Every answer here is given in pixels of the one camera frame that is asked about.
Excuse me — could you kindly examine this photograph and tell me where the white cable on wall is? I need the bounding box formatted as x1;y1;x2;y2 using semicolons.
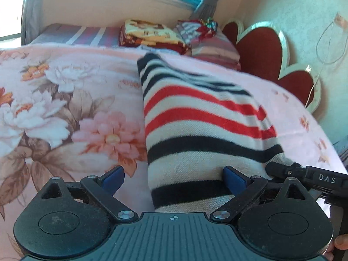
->
304;12;348;109

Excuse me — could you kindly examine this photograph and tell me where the red green ribbon decoration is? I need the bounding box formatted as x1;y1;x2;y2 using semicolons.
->
177;18;218;43

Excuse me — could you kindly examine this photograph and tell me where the red heart shaped headboard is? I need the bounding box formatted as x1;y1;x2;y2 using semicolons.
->
222;18;321;113

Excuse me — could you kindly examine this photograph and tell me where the person's right hand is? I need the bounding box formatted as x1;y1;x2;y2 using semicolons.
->
324;234;348;261

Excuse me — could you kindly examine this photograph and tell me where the grey left curtain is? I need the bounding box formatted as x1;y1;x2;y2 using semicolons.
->
21;0;42;45

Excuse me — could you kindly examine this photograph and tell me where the striped pink grey pillow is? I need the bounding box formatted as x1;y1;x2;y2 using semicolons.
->
174;24;241;71

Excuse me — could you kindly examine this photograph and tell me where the light blue crumpled cloth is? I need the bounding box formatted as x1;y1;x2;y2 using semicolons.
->
136;45;180;55

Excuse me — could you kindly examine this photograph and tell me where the folded yellow red blanket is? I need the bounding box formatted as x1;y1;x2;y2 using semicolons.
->
119;20;189;55

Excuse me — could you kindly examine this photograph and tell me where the striped red black white sweater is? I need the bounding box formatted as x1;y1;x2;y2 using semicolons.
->
137;53;292;213

